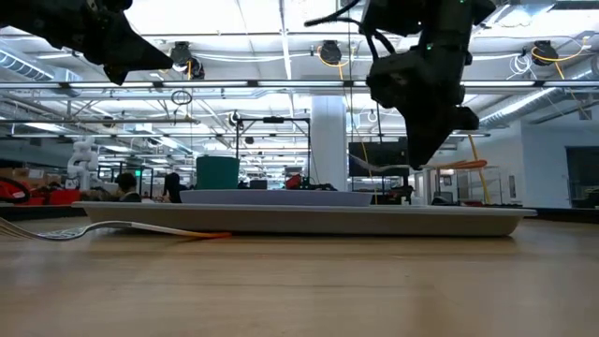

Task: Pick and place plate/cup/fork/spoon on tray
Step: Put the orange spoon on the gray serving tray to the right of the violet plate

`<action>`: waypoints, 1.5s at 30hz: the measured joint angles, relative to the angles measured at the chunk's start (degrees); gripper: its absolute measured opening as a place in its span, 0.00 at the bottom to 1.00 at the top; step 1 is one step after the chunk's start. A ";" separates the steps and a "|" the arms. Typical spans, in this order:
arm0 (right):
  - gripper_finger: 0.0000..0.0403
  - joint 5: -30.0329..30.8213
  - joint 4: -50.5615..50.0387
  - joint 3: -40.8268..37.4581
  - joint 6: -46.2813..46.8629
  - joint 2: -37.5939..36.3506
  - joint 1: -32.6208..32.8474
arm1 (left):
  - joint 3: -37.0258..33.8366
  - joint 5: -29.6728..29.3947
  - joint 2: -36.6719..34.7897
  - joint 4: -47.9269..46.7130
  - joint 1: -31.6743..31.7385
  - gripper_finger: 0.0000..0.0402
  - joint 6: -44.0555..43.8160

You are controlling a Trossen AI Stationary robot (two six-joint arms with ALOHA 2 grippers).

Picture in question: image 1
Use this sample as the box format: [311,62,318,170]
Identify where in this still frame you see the grey overhead rail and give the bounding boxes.
[0,117,201,126]

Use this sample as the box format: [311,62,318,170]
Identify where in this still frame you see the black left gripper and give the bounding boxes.
[0,0,175,86]

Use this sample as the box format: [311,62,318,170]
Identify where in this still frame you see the silver ventilation duct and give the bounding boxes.
[0,48,83,97]
[477,69,599,131]

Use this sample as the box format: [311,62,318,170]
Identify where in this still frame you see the black monitor screen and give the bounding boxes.
[348,140,411,179]

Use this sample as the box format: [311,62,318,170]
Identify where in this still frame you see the orange-handled metal fork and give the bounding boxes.
[0,215,233,242]

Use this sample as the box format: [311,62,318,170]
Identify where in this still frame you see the green plastic cup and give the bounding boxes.
[196,155,241,192]

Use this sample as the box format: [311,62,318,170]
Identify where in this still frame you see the pale blue plate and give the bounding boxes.
[179,188,375,208]

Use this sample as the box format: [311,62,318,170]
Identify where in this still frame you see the black hanging cable loop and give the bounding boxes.
[170,89,194,108]

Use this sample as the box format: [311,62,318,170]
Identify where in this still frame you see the person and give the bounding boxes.
[114,171,143,204]
[161,171,185,204]

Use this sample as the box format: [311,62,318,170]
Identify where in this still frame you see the red box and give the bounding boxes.
[0,179,82,208]

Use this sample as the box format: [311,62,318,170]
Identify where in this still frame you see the black metal frame stand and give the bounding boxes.
[235,116,313,192]

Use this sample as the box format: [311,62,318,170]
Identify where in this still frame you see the black table edge frame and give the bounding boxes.
[0,203,599,223]

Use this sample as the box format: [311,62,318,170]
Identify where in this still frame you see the long ceiling light bar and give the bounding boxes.
[0,80,599,90]

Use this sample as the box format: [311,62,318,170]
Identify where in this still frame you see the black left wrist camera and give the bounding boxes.
[85,0,134,15]

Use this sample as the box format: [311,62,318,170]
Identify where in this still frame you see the grey serving tray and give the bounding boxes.
[71,200,538,238]

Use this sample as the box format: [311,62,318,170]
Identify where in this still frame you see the white building column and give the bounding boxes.
[311,95,348,192]

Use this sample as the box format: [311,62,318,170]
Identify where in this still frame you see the dark doorway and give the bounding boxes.
[564,145,599,210]

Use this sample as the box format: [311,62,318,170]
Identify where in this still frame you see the yellow hanging cable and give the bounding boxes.
[467,134,491,205]

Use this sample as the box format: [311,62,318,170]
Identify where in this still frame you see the orange-handled metal spoon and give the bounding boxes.
[348,153,489,174]

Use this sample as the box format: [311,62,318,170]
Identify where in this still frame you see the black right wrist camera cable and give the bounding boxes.
[303,0,399,65]

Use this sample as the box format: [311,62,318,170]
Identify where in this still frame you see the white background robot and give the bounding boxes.
[66,136,100,192]

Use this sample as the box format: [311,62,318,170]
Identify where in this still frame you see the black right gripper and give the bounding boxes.
[365,46,481,170]

